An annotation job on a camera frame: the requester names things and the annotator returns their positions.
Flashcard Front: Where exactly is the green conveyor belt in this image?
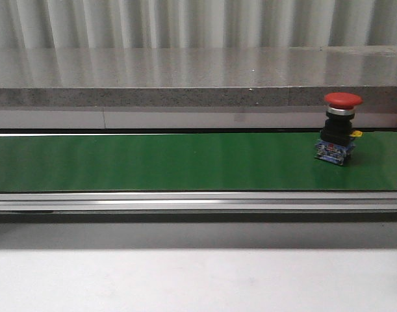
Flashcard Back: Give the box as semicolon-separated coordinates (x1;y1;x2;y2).
0;132;397;193

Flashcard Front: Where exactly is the white pleated curtain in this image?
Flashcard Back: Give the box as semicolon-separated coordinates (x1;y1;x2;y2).
0;1;397;49

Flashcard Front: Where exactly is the grey speckled stone counter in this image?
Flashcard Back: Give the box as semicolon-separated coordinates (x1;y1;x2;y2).
0;46;397;112

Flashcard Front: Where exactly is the aluminium conveyor frame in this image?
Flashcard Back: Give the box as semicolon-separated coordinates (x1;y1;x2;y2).
0;191;397;223

